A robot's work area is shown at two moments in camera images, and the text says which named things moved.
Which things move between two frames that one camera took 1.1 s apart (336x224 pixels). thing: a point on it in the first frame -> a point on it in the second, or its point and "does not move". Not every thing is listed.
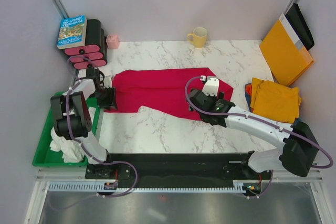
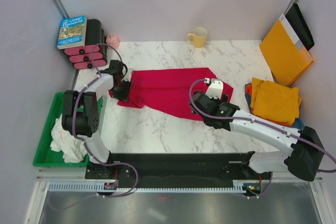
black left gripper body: x=104 y=96 -> x=119 y=90
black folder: x=300 y=24 does not move
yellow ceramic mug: x=198 y=38 does not move
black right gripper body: x=213 y=98 does not move
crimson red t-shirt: x=165 y=91 does not move
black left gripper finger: x=113 y=98 -> x=128 y=89
